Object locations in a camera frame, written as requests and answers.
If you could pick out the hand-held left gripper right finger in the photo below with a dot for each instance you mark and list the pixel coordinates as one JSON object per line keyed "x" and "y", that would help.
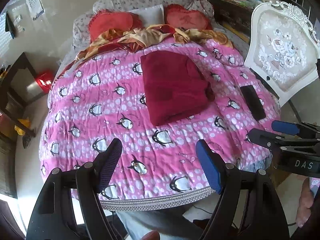
{"x": 210, "y": 167}

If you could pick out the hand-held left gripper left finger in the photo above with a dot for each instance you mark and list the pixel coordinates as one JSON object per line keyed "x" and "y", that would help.
{"x": 110, "y": 167}

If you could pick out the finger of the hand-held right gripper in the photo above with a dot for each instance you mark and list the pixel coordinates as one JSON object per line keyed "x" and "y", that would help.
{"x": 285, "y": 127}
{"x": 262, "y": 138}

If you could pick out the dark red sweater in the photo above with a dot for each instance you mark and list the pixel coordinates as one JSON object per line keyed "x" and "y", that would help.
{"x": 172, "y": 87}

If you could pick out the person's right hand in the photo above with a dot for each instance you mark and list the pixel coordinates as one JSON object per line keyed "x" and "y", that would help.
{"x": 305, "y": 202}

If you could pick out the person's left hand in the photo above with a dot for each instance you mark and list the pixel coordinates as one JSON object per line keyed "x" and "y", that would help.
{"x": 150, "y": 236}

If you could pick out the black phone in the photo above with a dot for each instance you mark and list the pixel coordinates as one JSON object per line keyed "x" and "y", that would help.
{"x": 252, "y": 102}

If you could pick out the pink penguin blanket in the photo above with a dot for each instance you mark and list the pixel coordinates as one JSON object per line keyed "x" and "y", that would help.
{"x": 100, "y": 130}

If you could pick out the person's jeans legs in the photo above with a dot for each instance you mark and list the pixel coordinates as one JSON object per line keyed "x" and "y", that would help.
{"x": 160, "y": 220}

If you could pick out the white ornate chair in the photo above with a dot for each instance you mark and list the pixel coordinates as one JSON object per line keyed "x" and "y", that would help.
{"x": 282, "y": 45}

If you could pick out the yellow plastic bag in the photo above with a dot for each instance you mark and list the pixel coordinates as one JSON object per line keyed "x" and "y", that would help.
{"x": 22, "y": 127}

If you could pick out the dark carved cabinet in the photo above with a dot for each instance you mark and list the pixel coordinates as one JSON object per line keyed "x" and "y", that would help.
{"x": 232, "y": 15}

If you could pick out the orange floral quilt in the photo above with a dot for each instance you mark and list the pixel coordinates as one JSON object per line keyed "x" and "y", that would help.
{"x": 140, "y": 36}

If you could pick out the dark wooden desk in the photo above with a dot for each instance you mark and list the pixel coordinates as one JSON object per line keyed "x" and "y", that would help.
{"x": 22, "y": 62}

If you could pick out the red heart pillow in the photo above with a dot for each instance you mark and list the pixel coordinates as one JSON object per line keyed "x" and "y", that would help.
{"x": 112, "y": 23}
{"x": 185, "y": 17}

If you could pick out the white pillow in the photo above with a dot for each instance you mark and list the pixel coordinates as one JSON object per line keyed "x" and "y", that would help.
{"x": 150, "y": 15}

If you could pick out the dark hanging towel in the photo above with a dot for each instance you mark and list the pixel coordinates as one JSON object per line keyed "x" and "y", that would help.
{"x": 10, "y": 26}

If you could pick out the wall calendar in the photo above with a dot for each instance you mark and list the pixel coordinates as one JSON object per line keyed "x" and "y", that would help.
{"x": 35, "y": 0}

